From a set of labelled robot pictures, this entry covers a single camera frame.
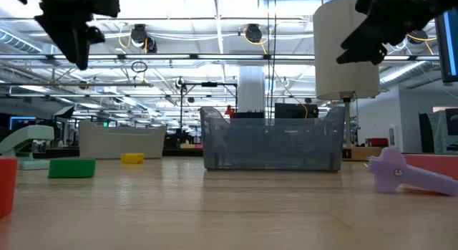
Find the red tape roll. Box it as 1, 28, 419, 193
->
0, 155, 19, 218
402, 153, 458, 193

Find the black aluminium table frame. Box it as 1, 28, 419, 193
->
31, 146, 205, 160

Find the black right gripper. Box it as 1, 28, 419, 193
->
336, 0, 458, 66

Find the yellow mini stapler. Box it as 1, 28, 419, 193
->
120, 152, 145, 165

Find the black background stand frame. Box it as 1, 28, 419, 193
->
180, 82, 239, 136

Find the black background monitor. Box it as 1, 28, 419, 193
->
274, 102, 319, 119

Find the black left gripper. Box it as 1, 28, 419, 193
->
10, 0, 121, 71

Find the smoky translucent plastic bin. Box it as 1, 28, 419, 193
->
199, 105, 346, 172

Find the computer monitor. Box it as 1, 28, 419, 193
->
434, 8, 458, 83

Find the lilac staple remover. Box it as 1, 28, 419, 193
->
364, 146, 458, 198

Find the mint green stapler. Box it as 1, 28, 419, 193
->
0, 125, 55, 171

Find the light grey plastic bin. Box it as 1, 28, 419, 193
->
78, 120, 167, 160

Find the green mini stapler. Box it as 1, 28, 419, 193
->
48, 158, 97, 179

